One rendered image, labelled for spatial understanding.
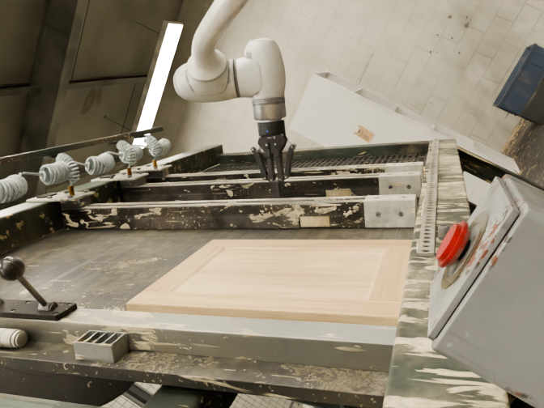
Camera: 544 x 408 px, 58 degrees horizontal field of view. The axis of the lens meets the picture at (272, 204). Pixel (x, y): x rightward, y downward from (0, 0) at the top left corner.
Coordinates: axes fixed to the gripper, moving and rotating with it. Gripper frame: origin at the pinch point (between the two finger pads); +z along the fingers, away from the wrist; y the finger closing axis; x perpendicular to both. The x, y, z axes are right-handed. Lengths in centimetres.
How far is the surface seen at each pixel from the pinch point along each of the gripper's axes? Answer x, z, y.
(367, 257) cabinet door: 33.2, 6.8, -29.2
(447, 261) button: 92, -15, -44
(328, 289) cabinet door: 49, 7, -24
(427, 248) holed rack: 38, 3, -41
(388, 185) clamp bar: -24.0, 4.3, -27.9
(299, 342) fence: 71, 5, -25
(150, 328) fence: 71, 4, -2
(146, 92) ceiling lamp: -366, -39, 269
